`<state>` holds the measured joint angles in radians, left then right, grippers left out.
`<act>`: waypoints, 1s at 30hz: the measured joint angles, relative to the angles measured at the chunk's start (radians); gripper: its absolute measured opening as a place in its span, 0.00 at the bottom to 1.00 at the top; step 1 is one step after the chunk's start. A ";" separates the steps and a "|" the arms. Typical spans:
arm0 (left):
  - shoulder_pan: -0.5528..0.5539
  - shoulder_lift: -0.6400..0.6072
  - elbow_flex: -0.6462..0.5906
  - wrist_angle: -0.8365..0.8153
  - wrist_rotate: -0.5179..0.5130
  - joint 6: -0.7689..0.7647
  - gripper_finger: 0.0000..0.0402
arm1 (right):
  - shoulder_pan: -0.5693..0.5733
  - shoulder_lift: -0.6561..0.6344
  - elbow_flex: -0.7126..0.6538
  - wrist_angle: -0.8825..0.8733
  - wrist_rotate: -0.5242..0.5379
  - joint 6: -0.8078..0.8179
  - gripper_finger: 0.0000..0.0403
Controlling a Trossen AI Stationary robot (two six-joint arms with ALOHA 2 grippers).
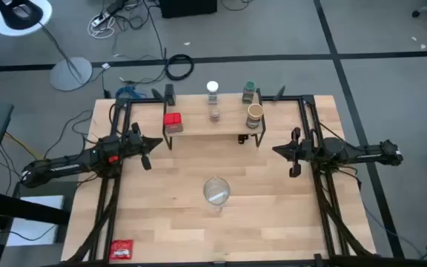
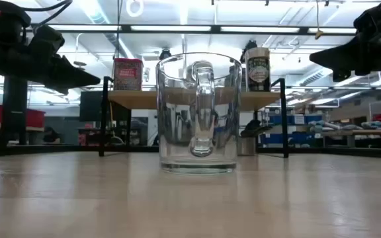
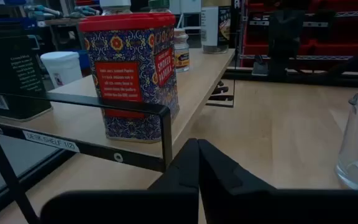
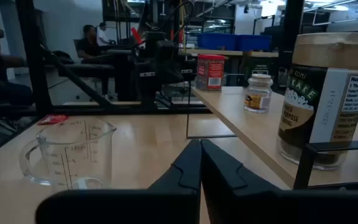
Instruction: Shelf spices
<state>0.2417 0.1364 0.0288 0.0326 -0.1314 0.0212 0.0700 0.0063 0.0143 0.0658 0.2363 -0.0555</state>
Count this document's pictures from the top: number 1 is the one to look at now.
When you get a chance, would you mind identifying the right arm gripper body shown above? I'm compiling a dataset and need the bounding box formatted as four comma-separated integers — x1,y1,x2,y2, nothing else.
289,127,313,178

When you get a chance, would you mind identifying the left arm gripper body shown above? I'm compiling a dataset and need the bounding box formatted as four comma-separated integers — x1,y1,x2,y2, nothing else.
123,122,153,171

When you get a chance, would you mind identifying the red-lid smoked paprika tin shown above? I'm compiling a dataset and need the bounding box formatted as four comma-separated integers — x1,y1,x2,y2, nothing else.
163,112,184,134

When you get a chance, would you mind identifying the tan-lid furikake jar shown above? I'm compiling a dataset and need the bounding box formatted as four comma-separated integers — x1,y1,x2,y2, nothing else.
245,103,265,130

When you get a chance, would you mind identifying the black pepper tin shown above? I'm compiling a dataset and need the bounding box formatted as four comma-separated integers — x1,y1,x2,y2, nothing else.
164,83,176,107

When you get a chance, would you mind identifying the green-lid oregano jar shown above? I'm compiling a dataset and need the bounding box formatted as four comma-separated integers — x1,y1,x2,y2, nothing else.
242,80,257,105

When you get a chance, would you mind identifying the clear glass measuring mug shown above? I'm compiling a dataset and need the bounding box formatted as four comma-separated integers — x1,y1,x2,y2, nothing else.
202,176,231,214

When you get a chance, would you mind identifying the white-lid bagel seasoning jar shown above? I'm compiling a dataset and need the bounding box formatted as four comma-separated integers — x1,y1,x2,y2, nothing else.
205,80,220,105

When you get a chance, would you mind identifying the wooden shelf with black legs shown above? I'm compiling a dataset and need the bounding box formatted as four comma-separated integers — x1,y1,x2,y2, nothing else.
162,88,267,151

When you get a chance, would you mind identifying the floor lamp with round base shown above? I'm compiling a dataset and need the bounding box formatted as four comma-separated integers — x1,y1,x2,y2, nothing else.
0,0,93,92

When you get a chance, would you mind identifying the red snack packet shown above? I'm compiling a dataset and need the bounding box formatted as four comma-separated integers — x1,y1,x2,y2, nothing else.
108,239,134,260

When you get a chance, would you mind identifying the white power strip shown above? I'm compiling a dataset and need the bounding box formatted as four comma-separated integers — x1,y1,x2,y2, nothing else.
90,10,111,27

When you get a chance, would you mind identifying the white box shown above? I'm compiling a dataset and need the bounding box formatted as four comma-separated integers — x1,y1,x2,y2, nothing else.
5,195,65,248

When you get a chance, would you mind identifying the black computer case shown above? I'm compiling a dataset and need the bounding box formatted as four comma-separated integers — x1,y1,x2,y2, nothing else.
159,0,218,19

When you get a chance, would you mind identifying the black aluminium rig frame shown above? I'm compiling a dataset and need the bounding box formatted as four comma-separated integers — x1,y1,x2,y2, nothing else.
50,85,427,267

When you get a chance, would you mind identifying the blue cable bundle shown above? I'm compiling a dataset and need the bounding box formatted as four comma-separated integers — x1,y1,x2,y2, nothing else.
115,85,148,99

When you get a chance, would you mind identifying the black cable bundle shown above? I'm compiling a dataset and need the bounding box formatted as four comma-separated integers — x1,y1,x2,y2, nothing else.
311,166,372,257
67,174,122,266

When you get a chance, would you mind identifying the black coiled cable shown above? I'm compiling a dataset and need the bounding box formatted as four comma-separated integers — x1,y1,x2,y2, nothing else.
164,53,195,82

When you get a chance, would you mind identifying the white coiled cable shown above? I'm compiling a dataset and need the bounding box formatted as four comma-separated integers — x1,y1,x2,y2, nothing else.
86,16,116,40

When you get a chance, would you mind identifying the yellow cable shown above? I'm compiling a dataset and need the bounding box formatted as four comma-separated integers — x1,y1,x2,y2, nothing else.
4,131,46,160

